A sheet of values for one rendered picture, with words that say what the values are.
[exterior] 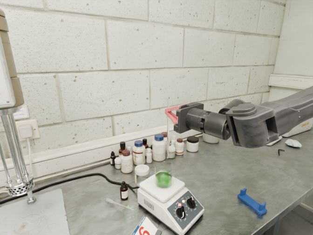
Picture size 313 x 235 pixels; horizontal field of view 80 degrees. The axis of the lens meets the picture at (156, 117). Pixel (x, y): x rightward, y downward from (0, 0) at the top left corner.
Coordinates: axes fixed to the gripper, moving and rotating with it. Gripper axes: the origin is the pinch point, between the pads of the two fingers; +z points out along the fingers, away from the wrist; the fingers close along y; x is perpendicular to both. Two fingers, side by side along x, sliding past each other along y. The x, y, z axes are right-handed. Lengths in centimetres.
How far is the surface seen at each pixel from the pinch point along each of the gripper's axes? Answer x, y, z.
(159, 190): 26.4, 4.2, -0.4
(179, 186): 26.5, -2.3, -3.5
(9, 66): -13.9, 34.3, 18.9
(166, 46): -21, -38, 39
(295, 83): 4, -139, -3
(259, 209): 33.8, -20.9, -23.7
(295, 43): -25, -145, 5
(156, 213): 32.6, 7.2, -2.2
